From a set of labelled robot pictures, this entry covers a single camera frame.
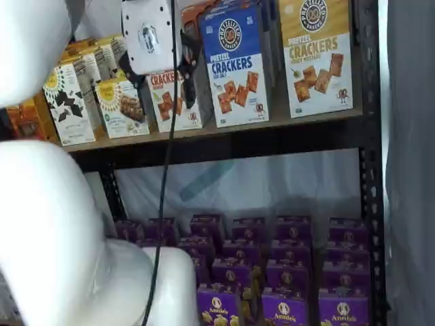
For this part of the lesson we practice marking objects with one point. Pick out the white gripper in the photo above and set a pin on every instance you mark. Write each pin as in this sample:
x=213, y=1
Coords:
x=149, y=37

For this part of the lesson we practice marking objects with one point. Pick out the blue pretzel crackers box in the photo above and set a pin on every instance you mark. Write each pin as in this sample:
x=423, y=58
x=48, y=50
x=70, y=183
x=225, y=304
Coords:
x=234, y=68

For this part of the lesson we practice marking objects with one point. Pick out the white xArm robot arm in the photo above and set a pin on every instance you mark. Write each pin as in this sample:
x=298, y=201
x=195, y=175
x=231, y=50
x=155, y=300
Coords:
x=51, y=220

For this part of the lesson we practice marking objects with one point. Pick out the orange cheddar pretzel crackers box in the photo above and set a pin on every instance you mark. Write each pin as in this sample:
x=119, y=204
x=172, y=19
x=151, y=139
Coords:
x=161, y=108
x=190, y=17

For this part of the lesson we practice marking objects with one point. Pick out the Simple Mills almond bar box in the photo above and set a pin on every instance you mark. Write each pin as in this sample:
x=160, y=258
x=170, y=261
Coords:
x=119, y=112

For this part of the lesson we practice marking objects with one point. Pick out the wooden shelf board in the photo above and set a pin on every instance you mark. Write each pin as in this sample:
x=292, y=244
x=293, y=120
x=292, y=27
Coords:
x=238, y=130

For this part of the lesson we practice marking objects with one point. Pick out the orange snack box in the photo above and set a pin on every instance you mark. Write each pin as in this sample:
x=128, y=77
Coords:
x=25, y=122

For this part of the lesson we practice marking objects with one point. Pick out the white pretzel crackers box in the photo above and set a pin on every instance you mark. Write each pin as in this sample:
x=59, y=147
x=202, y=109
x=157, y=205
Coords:
x=316, y=68

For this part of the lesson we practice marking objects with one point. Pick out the purple Annie's snack box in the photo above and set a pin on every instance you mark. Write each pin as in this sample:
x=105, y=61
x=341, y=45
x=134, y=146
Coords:
x=343, y=312
x=232, y=271
x=129, y=231
x=195, y=248
x=290, y=251
x=346, y=254
x=241, y=250
x=294, y=229
x=285, y=310
x=346, y=280
x=219, y=307
x=348, y=231
x=249, y=229
x=200, y=271
x=205, y=225
x=289, y=275
x=168, y=231

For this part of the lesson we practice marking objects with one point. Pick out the white sheet with teal logo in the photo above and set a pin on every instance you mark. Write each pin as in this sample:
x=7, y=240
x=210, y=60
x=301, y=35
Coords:
x=255, y=183

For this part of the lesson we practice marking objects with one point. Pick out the grey curtain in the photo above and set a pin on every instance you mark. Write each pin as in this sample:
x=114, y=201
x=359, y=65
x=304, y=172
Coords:
x=411, y=169

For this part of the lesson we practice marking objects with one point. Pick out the black metal shelf frame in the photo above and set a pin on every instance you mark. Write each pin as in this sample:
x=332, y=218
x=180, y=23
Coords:
x=370, y=203

